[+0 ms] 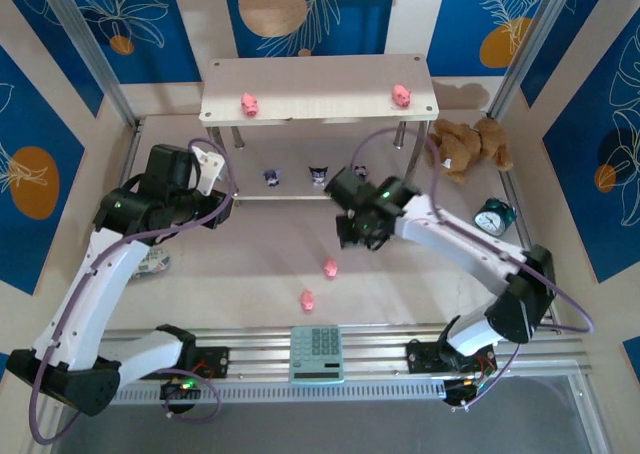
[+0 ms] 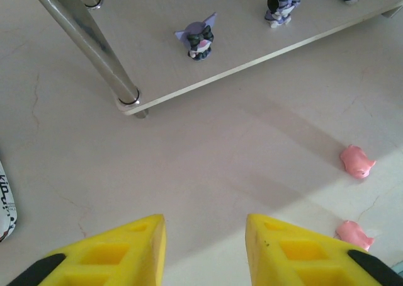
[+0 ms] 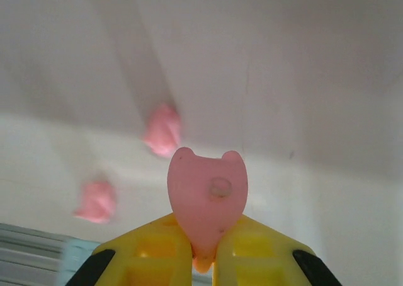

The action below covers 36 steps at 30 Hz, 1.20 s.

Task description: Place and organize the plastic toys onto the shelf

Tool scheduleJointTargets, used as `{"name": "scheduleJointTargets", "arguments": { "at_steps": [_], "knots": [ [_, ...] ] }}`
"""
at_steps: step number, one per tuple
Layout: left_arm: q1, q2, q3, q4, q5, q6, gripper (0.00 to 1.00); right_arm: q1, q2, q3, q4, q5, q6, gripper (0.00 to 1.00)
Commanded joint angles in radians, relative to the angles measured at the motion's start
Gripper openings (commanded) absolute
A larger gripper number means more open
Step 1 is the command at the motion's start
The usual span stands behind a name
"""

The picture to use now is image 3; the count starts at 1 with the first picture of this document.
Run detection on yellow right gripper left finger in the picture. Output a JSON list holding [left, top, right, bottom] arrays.
[[64, 212, 193, 286]]

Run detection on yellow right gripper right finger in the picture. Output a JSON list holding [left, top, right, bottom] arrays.
[[213, 214, 344, 286]]

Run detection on aluminium rail base frame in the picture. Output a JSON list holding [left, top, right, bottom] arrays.
[[0, 222, 69, 274]]

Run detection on pink plastic pig toy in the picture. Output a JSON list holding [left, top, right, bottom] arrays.
[[72, 179, 118, 226], [142, 102, 183, 157], [166, 146, 249, 273]]

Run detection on mint green calculator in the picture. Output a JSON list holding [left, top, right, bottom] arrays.
[[59, 235, 108, 286]]

